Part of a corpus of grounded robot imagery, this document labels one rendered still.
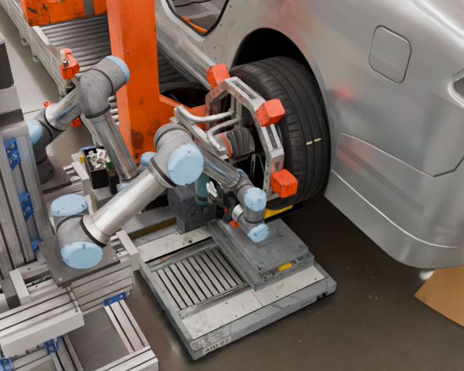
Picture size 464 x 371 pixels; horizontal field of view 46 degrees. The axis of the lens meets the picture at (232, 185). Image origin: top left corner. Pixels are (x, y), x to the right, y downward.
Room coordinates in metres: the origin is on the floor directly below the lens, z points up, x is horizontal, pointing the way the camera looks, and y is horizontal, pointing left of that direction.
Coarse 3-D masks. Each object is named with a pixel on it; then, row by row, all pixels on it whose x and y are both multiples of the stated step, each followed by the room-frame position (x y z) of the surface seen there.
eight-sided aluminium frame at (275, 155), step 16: (224, 80) 2.07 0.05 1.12; (240, 80) 2.06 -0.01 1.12; (208, 96) 2.17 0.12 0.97; (224, 96) 2.17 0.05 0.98; (240, 96) 1.96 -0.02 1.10; (256, 96) 1.94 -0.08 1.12; (208, 112) 2.17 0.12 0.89; (208, 128) 2.17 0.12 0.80; (256, 128) 1.85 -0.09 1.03; (272, 128) 1.84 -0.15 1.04; (272, 144) 1.82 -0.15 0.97; (272, 160) 1.75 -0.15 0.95; (272, 192) 1.76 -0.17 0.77
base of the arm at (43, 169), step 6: (42, 162) 1.72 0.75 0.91; (48, 162) 1.75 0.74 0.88; (42, 168) 1.71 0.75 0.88; (48, 168) 1.74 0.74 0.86; (54, 168) 1.76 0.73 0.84; (42, 174) 1.70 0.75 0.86; (48, 174) 1.71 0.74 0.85; (54, 174) 1.74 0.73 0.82; (42, 180) 1.69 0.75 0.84; (48, 180) 1.70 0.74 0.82
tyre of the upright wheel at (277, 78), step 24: (240, 72) 2.12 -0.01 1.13; (264, 72) 2.03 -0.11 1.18; (288, 72) 2.05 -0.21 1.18; (264, 96) 1.96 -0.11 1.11; (288, 96) 1.92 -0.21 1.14; (312, 96) 1.95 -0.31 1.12; (288, 120) 1.83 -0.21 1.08; (312, 120) 1.87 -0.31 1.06; (288, 144) 1.80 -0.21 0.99; (312, 144) 1.82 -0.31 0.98; (288, 168) 1.78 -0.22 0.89; (312, 168) 1.79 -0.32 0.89; (312, 192) 1.83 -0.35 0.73
